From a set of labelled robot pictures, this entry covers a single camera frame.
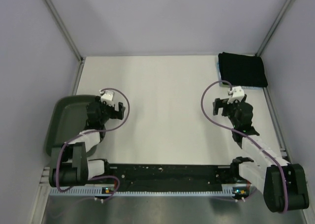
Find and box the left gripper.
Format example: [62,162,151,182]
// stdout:
[96,96,125,124]

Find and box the black t-shirt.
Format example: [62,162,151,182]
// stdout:
[218,52,268,88]

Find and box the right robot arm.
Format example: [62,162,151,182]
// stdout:
[213,98,310,212]

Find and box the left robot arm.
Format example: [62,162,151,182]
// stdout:
[46,97,126,192]

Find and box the dark green plastic bin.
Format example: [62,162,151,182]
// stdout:
[44,95,96,156]

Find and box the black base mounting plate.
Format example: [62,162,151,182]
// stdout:
[83,163,260,192]

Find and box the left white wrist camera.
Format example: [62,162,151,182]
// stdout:
[99,90,114,105]

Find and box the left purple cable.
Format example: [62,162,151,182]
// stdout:
[55,87,130,205]

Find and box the purple cable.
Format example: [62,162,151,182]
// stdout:
[55,87,130,205]
[200,80,291,213]

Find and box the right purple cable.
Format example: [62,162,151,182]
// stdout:
[200,80,291,213]

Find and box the light blue slotted cable duct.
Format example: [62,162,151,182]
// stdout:
[49,186,249,197]

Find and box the left aluminium frame post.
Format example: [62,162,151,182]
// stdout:
[43,0,83,62]

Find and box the aluminium frame post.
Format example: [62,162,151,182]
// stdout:
[255,0,295,57]
[43,0,83,62]

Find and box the right aluminium frame post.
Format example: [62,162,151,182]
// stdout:
[255,0,295,57]

